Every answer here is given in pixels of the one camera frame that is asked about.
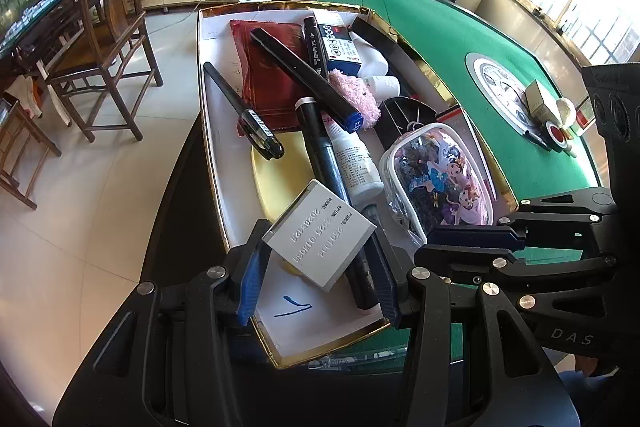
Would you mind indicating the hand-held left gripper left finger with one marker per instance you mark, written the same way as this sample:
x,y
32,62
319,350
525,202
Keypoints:
x,y
250,287

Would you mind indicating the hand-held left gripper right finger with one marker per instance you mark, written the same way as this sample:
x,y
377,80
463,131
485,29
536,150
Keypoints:
x,y
387,292

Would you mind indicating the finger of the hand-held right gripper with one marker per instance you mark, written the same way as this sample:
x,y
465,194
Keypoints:
x,y
475,238
475,267

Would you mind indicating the cartoon print clear pouch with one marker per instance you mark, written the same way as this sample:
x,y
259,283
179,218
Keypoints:
x,y
440,182

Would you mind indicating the black tape roll red core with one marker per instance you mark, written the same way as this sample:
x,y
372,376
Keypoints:
x,y
557,137

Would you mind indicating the white fluffy ball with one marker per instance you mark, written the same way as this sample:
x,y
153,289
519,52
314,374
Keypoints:
x,y
565,112

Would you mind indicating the thin black pen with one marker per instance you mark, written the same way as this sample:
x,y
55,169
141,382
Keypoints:
x,y
537,141

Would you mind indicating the small grey-white box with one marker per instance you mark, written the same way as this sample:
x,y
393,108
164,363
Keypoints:
x,y
320,232

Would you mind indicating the large white paper box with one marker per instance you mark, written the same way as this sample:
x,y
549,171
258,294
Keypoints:
x,y
542,104

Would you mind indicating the gold-edged cardboard box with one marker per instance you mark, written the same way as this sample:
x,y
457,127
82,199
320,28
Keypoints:
x,y
237,187

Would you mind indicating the pale yellow plastic case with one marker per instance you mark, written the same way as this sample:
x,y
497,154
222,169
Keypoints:
x,y
272,187

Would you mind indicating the white bottle printed label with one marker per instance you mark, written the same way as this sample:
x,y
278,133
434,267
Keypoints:
x,y
357,167

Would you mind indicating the black ribbed plastic part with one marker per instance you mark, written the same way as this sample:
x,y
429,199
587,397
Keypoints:
x,y
405,117

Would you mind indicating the black double-ended marker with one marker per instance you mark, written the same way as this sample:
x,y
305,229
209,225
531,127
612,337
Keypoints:
x,y
320,142
316,47

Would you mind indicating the plain white plastic bottle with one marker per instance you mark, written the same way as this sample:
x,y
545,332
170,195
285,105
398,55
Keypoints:
x,y
372,62
385,88

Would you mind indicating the black pen white label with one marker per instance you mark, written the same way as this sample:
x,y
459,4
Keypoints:
x,y
240,107

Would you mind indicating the pink fluffy plush piece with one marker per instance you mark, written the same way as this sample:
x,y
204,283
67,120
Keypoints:
x,y
357,99

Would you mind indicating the red foil packet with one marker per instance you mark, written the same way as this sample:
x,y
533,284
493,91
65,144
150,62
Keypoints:
x,y
260,102

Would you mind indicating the black marker blue end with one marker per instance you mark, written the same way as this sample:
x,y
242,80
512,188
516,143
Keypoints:
x,y
310,82

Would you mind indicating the blue and white small box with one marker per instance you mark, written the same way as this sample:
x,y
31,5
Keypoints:
x,y
340,47

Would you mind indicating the white liquor bottle red cap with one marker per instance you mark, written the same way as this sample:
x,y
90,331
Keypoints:
x,y
582,117

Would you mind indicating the round table control panel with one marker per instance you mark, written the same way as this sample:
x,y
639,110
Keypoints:
x,y
495,77

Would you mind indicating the person's leg in jeans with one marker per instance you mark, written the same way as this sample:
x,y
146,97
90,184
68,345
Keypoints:
x,y
590,407

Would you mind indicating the small wooden chair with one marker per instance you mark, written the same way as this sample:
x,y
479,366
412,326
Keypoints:
x,y
20,147

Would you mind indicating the wooden armchair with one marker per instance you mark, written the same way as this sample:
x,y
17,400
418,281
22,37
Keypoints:
x,y
110,32

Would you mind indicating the white cloth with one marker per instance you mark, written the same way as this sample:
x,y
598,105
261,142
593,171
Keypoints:
x,y
22,94

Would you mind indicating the mahjong table with tiles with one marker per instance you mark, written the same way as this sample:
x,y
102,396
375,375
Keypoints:
x,y
40,7

